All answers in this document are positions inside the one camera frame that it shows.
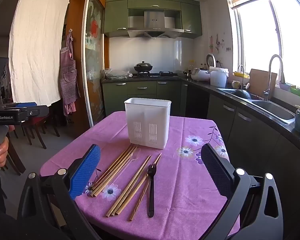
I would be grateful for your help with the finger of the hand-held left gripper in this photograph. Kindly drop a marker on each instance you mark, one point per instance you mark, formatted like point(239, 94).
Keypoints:
point(25, 104)
point(37, 112)

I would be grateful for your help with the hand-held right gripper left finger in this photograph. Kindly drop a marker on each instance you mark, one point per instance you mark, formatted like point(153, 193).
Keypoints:
point(87, 170)

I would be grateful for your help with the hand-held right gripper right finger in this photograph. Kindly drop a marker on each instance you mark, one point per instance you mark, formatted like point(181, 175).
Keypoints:
point(217, 172)

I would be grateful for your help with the pile of wooden chopsticks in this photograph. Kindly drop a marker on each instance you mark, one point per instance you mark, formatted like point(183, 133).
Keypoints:
point(115, 167)

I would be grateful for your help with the clear plastic fork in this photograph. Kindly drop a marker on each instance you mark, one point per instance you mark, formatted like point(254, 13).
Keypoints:
point(133, 158)

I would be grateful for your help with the black plastic fork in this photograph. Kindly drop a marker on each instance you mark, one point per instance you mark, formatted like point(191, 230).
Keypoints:
point(151, 195)

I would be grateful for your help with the white plastic utensil holder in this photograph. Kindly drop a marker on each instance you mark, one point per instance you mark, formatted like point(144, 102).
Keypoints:
point(147, 112)

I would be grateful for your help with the person's left hand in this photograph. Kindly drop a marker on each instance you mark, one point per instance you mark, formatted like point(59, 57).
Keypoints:
point(1, 151)

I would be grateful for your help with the purple floral tablecloth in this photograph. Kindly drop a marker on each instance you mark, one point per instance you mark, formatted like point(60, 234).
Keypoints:
point(185, 192)

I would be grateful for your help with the purple checkered apron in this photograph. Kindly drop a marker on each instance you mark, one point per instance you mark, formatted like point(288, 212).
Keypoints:
point(68, 80)

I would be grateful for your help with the dark base cabinets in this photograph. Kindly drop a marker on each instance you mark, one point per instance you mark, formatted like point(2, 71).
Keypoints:
point(252, 135)

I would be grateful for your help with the white hanging sheet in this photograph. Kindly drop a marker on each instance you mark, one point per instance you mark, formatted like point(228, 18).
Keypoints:
point(37, 42)

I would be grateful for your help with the sliding glass door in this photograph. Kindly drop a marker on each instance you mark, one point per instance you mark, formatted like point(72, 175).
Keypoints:
point(92, 55)

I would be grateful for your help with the dark pan in sink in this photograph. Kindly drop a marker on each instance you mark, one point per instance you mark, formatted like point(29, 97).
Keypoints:
point(241, 94)

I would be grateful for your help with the steel sink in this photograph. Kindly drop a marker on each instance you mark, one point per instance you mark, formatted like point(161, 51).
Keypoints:
point(272, 106)

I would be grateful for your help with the clear plastic bag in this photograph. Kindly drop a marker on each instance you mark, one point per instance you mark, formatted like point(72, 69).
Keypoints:
point(116, 73)

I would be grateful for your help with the black countertop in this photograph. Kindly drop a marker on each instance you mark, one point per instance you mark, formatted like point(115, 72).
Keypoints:
point(205, 84)

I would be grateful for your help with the white and yellow mug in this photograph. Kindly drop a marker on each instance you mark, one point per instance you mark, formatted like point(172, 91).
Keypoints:
point(235, 85)

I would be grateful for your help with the white plastic bucket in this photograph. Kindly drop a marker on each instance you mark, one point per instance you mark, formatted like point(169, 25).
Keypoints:
point(218, 78)

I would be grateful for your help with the green lower cabinet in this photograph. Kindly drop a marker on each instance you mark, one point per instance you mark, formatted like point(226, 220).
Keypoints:
point(142, 90)

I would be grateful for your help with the small steel faucet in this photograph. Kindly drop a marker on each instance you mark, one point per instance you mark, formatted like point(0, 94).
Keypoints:
point(242, 77)

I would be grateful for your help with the person's dark clothing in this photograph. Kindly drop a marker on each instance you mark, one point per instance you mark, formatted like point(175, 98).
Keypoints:
point(7, 227)

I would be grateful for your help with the white rice cooker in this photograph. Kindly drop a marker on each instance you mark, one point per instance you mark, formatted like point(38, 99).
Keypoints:
point(200, 75)

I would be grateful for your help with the wooden cutting board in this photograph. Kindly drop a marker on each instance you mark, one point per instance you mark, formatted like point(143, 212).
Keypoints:
point(261, 82)

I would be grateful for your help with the yellow tray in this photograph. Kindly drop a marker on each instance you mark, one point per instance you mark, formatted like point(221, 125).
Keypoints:
point(241, 75)

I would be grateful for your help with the small dark pot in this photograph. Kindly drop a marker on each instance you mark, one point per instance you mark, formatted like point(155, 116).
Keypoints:
point(187, 73)

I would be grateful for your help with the seasoning bottles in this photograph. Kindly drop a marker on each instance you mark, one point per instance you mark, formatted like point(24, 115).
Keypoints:
point(202, 66)

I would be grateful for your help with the black gas stove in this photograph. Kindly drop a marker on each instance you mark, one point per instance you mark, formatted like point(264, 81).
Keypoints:
point(165, 75)

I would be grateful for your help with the green bowl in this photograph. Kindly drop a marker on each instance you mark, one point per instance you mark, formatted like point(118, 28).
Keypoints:
point(299, 92)

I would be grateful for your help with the black wok with lid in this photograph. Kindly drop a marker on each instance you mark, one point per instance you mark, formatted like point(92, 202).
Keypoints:
point(143, 67)

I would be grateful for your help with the tall steel faucet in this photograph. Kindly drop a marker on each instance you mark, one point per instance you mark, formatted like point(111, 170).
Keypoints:
point(270, 62)

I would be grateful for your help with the window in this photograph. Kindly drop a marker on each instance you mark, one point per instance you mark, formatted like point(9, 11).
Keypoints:
point(255, 37)

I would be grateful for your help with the steel range hood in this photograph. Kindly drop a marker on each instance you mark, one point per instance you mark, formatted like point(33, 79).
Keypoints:
point(153, 22)

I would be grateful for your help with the wall outlet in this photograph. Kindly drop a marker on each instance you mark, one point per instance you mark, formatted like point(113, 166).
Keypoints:
point(220, 61)

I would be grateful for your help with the wall hanging ornaments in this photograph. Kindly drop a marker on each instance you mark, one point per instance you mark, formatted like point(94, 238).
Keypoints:
point(217, 43)

